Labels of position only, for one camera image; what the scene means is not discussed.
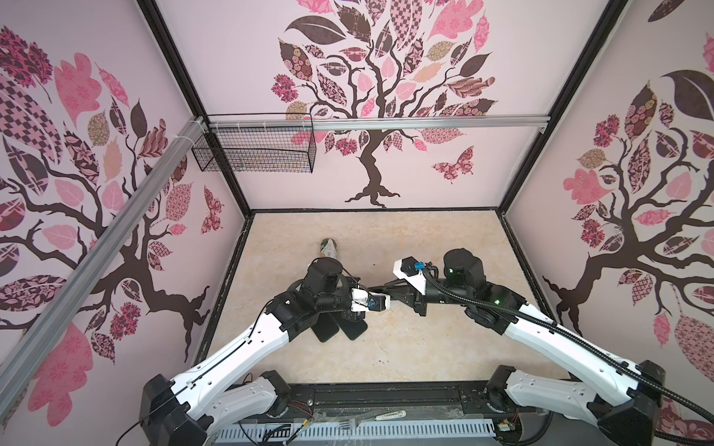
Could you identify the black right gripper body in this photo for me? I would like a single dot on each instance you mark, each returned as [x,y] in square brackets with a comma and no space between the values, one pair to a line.
[417,300]

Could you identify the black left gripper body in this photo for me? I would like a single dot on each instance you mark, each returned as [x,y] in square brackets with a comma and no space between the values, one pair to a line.
[341,298]

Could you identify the black smartphone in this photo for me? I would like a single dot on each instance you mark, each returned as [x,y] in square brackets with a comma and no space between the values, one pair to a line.
[351,329]

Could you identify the black phone case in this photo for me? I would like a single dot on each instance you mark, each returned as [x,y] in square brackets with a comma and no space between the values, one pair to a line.
[325,327]

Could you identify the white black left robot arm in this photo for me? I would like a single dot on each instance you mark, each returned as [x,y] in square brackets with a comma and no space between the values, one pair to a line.
[195,405]

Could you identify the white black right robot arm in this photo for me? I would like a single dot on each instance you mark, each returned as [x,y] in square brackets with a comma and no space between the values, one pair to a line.
[620,398]

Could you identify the crushed green drink can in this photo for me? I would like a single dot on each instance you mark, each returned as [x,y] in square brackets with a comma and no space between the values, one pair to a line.
[328,248]

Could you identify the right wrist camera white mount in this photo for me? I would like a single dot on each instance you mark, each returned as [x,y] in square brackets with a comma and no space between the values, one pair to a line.
[413,272]

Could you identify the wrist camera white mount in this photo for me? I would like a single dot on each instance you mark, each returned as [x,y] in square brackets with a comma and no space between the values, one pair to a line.
[361,303]
[413,272]

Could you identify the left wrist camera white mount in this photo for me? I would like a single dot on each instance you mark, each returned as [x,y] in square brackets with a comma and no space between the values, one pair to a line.
[361,303]

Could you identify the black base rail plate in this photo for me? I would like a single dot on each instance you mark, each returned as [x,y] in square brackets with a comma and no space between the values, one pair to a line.
[354,404]

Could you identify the white slotted cable duct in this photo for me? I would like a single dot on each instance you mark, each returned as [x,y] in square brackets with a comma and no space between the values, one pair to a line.
[369,431]

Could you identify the black wire basket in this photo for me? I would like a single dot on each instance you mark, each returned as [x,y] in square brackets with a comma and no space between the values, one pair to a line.
[257,142]

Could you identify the aluminium rail back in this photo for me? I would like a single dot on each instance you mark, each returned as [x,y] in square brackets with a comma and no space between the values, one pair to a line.
[486,121]

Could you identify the aluminium rail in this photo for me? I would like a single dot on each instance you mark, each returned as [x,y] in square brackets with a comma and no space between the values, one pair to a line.
[486,121]
[25,359]

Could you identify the aluminium rail left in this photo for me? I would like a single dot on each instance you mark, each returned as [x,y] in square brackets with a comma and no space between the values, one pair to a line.
[25,359]

